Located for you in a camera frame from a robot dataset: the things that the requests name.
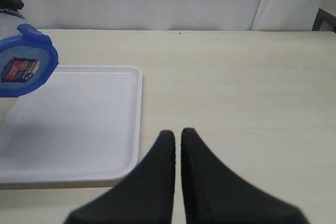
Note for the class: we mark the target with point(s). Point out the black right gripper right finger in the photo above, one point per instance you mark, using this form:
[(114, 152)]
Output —
[(213, 193)]

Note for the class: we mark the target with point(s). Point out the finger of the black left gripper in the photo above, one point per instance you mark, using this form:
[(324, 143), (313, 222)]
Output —
[(11, 4)]

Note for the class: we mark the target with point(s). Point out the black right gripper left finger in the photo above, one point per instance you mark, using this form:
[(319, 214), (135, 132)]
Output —
[(145, 195)]

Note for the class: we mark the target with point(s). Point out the clear plastic container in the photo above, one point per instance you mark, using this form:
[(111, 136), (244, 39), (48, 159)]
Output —
[(9, 24)]

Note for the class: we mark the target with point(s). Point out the blue plastic lid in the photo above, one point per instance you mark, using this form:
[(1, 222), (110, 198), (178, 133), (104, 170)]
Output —
[(27, 61)]

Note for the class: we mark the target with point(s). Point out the white rectangular tray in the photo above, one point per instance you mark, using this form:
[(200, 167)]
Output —
[(83, 125)]

